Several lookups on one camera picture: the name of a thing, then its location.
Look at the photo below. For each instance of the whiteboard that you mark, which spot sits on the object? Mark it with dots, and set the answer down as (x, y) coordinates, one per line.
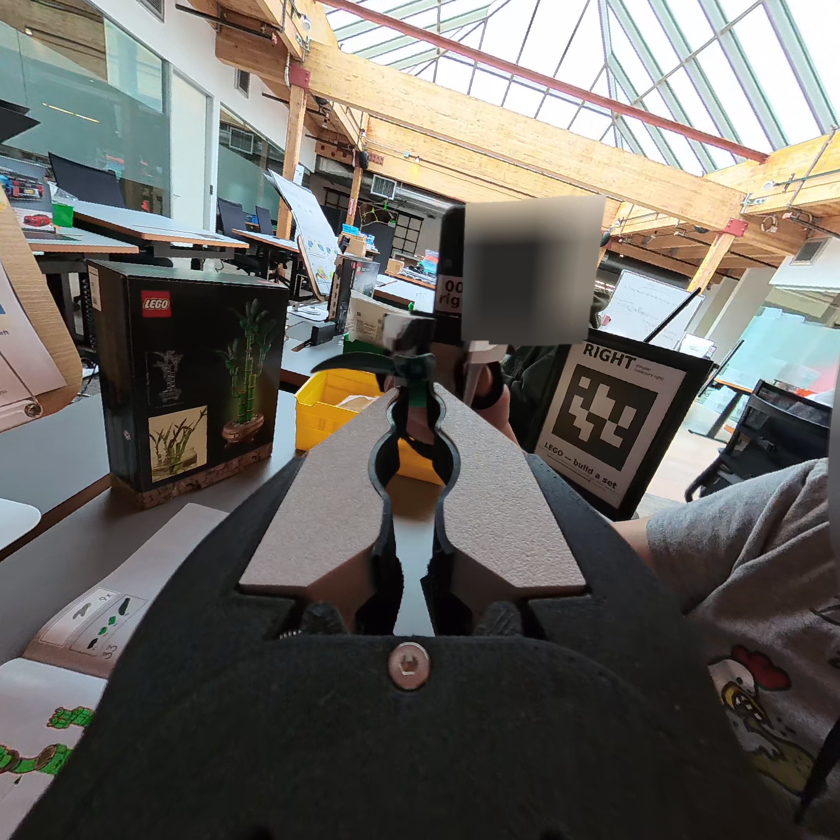
(646, 308)

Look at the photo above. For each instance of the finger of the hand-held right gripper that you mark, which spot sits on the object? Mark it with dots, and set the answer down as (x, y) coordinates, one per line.
(407, 334)
(485, 353)

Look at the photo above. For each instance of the white plastic bag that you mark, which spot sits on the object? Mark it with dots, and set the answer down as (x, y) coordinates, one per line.
(358, 401)

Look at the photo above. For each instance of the black framed marker sign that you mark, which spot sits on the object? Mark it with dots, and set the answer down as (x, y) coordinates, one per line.
(610, 420)

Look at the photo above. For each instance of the black desk monitor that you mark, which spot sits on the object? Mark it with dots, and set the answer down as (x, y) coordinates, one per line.
(85, 180)

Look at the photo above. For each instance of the person in grey shirt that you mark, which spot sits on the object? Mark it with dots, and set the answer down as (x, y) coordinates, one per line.
(754, 590)

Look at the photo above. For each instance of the dark cardboard set box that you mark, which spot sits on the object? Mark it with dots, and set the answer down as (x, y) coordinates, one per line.
(354, 282)

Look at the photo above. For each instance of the person's right hand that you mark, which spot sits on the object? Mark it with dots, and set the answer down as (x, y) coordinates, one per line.
(505, 420)

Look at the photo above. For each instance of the black office chair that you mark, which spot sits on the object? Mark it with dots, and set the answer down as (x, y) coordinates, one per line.
(231, 216)

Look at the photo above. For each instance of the yellow plastic bin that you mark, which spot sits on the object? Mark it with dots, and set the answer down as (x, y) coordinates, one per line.
(328, 407)

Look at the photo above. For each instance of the lego instruction booklet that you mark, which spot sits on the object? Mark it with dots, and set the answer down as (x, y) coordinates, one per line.
(164, 558)

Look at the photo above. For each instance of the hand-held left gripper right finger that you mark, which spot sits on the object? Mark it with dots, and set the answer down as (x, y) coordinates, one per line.
(505, 525)

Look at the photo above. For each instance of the black lego set box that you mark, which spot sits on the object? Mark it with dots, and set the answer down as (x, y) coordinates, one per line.
(184, 367)

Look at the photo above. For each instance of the black mesh chair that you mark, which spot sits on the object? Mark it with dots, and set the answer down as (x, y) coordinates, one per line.
(768, 426)

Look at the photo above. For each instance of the green lego leaf assembly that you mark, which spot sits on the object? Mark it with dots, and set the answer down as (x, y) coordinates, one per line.
(413, 377)

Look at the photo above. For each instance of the white leaflet stack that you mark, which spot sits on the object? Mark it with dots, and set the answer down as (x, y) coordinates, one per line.
(374, 315)

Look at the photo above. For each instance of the small green container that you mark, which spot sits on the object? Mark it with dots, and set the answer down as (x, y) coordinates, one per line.
(64, 215)

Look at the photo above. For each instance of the small black device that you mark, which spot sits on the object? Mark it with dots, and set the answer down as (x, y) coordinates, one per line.
(321, 333)

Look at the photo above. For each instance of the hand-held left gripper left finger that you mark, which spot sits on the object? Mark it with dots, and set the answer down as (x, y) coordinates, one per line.
(315, 525)

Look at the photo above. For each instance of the grey background desk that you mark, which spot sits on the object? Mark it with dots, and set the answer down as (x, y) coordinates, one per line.
(157, 226)

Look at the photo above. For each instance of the tilted board with white sheet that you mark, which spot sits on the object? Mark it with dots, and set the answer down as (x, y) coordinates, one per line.
(305, 216)

